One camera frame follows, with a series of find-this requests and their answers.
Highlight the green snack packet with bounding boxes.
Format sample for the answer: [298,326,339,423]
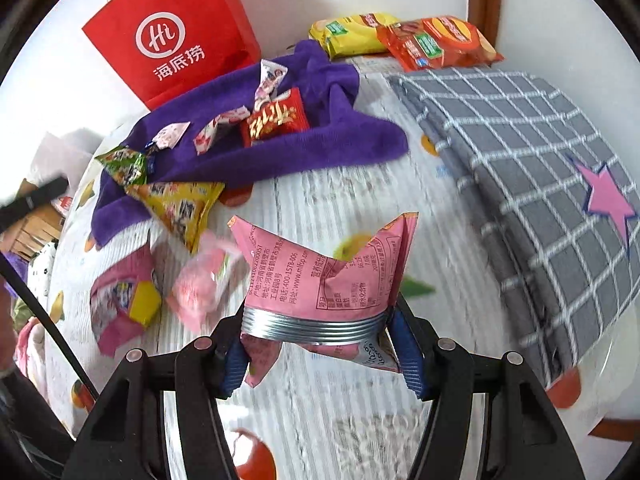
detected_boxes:
[96,146,148,188]

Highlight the blue snack packet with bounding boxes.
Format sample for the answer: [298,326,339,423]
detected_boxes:
[144,141,158,177]

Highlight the light pink snack packet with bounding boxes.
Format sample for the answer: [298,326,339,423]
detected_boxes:
[165,229,243,333]

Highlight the yellow triangular snack packet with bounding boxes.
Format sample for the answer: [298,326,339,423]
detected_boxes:
[125,182,224,254]

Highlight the small white pink packet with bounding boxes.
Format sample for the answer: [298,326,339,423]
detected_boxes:
[151,122,191,151]

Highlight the pink snack bag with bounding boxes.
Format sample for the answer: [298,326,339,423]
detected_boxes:
[228,212,419,387]

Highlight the small red snack packet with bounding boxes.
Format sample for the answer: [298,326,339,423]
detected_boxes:
[240,87,310,148]

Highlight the pink white slim snack packet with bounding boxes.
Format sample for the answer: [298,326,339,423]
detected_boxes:
[253,58,288,113]

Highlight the cluttered wooden side table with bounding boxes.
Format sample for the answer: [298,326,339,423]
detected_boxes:
[1,204,64,262]

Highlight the white Miniso paper bag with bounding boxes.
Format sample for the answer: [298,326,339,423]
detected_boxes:
[26,129,103,218]

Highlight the pink yellow snack packet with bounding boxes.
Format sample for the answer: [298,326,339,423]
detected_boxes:
[90,242,163,358]

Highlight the small red white packet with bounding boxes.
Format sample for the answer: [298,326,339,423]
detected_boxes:
[193,106,250,155]

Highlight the grey checked cushion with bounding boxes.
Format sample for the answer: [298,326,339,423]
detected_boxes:
[388,66,639,386]

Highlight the fruit pattern tablecloth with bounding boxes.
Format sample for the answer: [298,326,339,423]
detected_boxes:
[51,42,639,479]

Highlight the red paper bag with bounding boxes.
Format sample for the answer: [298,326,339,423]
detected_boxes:
[82,0,262,110]

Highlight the purple towel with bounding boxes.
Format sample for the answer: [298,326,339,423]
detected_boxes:
[90,39,410,250]

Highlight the yellow chips bag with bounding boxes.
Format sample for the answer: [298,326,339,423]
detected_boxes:
[308,12,398,60]

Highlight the red chips bag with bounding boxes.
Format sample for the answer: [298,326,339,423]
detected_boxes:
[376,15,504,72]

